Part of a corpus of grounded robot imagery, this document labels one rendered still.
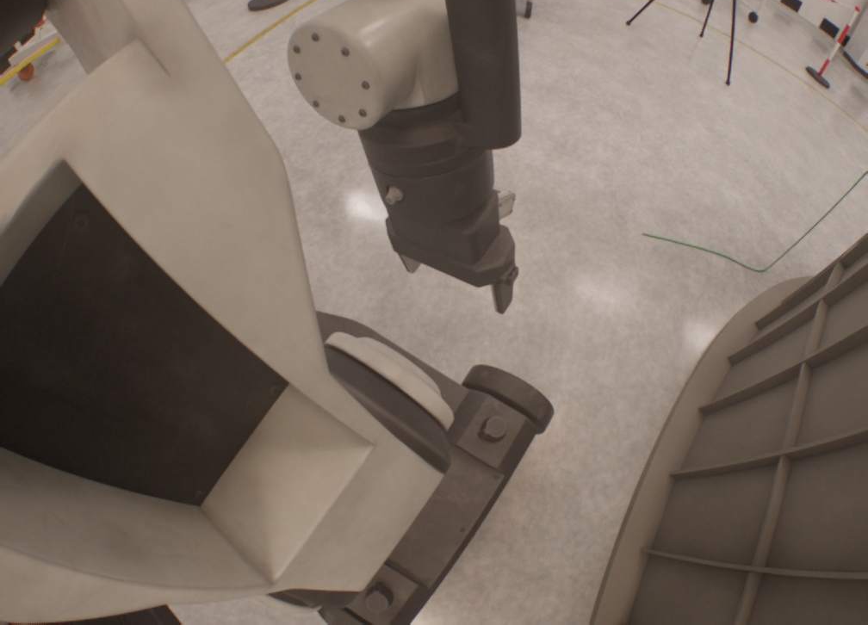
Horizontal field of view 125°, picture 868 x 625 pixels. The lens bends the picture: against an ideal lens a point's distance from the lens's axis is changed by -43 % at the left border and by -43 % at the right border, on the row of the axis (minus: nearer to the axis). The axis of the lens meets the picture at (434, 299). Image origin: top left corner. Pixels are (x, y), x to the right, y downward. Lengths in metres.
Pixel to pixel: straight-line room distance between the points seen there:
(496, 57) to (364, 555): 0.28
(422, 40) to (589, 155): 1.28
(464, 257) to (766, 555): 0.65
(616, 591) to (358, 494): 0.86
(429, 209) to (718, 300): 1.16
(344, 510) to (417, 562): 0.53
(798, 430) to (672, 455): 0.38
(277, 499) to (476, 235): 0.22
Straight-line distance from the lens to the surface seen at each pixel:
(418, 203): 0.26
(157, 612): 0.38
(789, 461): 0.77
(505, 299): 0.37
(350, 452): 0.18
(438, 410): 0.26
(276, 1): 2.88
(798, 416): 0.80
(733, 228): 1.59
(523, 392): 0.74
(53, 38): 4.38
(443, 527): 0.71
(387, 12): 0.20
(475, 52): 0.20
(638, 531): 1.01
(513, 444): 0.71
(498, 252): 0.32
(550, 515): 0.94
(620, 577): 1.01
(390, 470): 0.22
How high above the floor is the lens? 0.90
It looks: 64 degrees down
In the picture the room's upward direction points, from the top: 1 degrees clockwise
